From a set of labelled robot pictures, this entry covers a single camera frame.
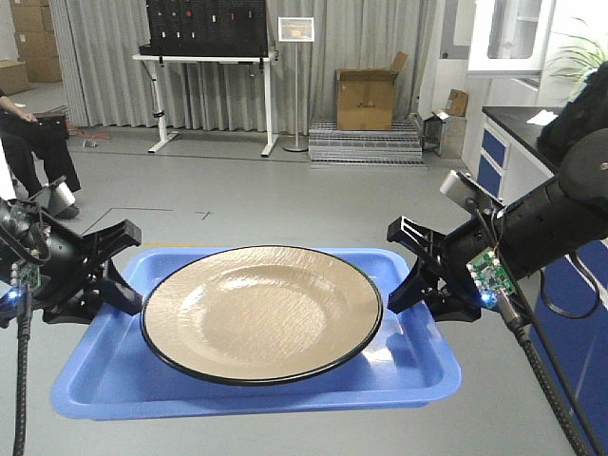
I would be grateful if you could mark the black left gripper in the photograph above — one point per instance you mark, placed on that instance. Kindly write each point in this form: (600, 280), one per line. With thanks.
(74, 271)

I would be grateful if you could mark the green circuit board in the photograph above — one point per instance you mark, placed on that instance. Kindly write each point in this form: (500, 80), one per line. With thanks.
(24, 277)
(490, 277)

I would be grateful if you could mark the green potted plant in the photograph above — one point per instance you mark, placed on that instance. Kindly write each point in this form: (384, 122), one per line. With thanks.
(577, 47)

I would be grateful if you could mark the beige plate with black rim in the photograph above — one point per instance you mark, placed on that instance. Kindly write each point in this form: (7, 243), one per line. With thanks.
(262, 315)

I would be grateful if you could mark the stacked cardboard boxes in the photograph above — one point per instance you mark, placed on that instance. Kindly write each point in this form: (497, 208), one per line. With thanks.
(29, 52)

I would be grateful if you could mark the grey curtain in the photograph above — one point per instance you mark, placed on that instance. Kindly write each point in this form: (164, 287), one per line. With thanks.
(105, 85)

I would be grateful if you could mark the metal grate steps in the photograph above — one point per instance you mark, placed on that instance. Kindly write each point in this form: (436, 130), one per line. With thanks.
(330, 146)

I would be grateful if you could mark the green left circuit board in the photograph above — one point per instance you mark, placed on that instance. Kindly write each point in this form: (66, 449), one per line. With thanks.
(24, 277)

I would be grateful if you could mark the white fume hood cabinet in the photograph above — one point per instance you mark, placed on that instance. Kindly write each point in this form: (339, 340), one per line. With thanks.
(509, 38)

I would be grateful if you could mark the white standing desk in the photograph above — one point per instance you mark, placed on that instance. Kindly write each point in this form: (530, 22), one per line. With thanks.
(152, 63)

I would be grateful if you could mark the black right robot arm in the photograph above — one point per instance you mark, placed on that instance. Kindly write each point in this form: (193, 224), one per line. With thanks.
(568, 210)

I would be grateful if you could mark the seated person in black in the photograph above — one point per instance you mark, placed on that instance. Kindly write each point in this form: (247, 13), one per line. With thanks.
(22, 136)

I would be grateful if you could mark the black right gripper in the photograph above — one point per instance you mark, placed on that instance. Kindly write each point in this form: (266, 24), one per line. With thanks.
(453, 295)

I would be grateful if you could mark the green right circuit board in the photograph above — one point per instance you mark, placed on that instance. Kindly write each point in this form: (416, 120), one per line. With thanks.
(490, 277)

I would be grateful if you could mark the blue plastic tray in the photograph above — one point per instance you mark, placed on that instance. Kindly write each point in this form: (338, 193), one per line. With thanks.
(113, 373)

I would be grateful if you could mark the sign on metal stand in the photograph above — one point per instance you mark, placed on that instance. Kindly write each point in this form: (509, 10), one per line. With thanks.
(296, 30)

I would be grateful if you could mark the small cardboard box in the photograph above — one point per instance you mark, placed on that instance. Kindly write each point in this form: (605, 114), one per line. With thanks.
(457, 102)

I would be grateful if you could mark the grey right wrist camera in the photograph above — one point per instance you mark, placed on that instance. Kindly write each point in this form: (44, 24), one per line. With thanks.
(467, 193)

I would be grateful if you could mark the black pegboard panel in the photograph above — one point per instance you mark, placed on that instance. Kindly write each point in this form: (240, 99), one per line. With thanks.
(202, 28)

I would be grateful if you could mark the open cardboard box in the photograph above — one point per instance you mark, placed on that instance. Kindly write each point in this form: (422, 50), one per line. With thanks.
(365, 98)

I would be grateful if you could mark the small metal bin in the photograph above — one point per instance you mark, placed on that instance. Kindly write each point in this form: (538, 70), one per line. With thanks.
(444, 135)

